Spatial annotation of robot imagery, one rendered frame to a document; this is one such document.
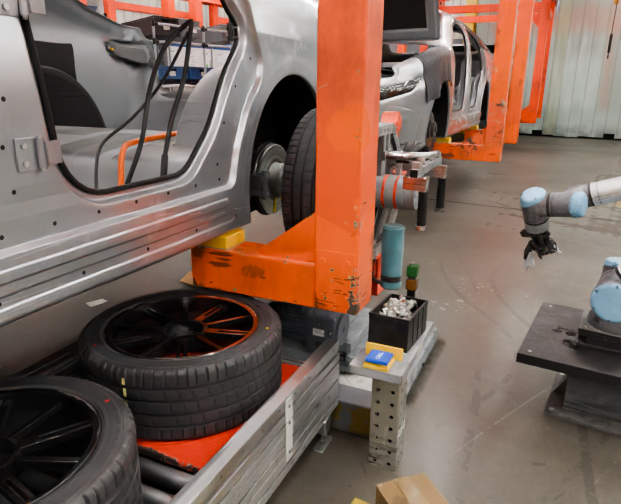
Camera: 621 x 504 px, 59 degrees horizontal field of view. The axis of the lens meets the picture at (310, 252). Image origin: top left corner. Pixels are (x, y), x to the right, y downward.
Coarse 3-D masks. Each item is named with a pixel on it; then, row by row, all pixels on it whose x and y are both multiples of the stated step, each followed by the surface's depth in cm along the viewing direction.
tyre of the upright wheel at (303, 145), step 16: (304, 128) 213; (304, 144) 209; (288, 160) 210; (304, 160) 207; (288, 176) 209; (304, 176) 206; (288, 192) 210; (304, 192) 207; (288, 208) 212; (304, 208) 209; (288, 224) 215
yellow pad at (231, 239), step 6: (228, 234) 207; (234, 234) 208; (240, 234) 211; (210, 240) 206; (216, 240) 205; (222, 240) 203; (228, 240) 204; (234, 240) 208; (240, 240) 212; (204, 246) 207; (210, 246) 206; (216, 246) 205; (222, 246) 204; (228, 246) 205; (234, 246) 208
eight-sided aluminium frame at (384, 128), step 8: (384, 128) 218; (392, 128) 227; (392, 136) 232; (392, 144) 236; (392, 160) 246; (392, 168) 251; (400, 168) 248; (384, 208) 252; (384, 216) 249; (392, 216) 248; (384, 224) 251; (376, 232) 246; (376, 240) 243; (376, 248) 230
